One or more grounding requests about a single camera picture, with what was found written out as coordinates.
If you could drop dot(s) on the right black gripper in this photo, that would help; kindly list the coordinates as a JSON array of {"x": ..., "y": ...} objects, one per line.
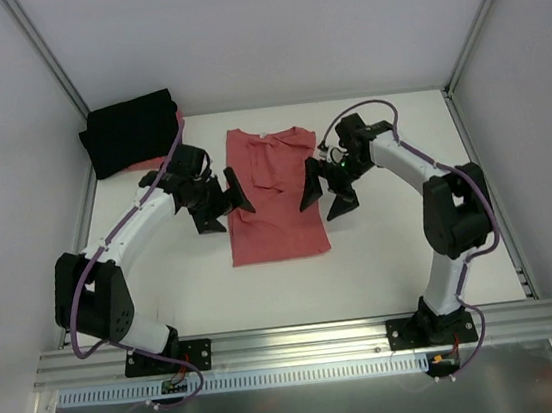
[{"x": 330, "y": 186}]

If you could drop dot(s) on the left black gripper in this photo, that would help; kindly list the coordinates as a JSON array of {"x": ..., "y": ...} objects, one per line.
[{"x": 216, "y": 202}]

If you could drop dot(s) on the red t shirt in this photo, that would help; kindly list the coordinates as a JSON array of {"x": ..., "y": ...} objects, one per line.
[
  {"x": 153, "y": 163},
  {"x": 270, "y": 169}
]

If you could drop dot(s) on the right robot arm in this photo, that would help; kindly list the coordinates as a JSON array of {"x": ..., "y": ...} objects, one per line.
[{"x": 458, "y": 220}]

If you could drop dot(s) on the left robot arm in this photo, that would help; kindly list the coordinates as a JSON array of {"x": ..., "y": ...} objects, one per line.
[{"x": 91, "y": 292}]

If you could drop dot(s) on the folded red t shirt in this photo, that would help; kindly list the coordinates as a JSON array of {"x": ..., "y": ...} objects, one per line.
[{"x": 153, "y": 163}]

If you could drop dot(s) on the folded black t shirt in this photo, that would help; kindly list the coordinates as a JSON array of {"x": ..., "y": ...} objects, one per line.
[{"x": 121, "y": 135}]

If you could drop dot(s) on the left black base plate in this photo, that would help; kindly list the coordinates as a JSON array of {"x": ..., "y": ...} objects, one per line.
[{"x": 197, "y": 352}]

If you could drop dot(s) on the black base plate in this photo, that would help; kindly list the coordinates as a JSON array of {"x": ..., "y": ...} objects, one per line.
[
  {"x": 418, "y": 332},
  {"x": 197, "y": 352}
]

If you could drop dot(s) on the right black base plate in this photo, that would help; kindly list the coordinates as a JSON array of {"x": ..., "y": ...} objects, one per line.
[{"x": 418, "y": 332}]

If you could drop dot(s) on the white slotted cable duct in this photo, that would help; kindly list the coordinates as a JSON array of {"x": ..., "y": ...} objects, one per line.
[{"x": 248, "y": 380}]

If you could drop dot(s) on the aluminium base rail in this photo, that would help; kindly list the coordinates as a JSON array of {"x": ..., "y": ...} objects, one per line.
[{"x": 514, "y": 321}]

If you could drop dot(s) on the left rear frame post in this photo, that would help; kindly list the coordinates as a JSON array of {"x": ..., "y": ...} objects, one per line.
[{"x": 33, "y": 35}]

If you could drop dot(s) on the frame post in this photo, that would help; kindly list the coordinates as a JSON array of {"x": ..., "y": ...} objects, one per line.
[
  {"x": 472, "y": 37},
  {"x": 33, "y": 35}
]

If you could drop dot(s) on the right rear frame post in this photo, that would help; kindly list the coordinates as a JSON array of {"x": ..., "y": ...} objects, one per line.
[{"x": 472, "y": 37}]

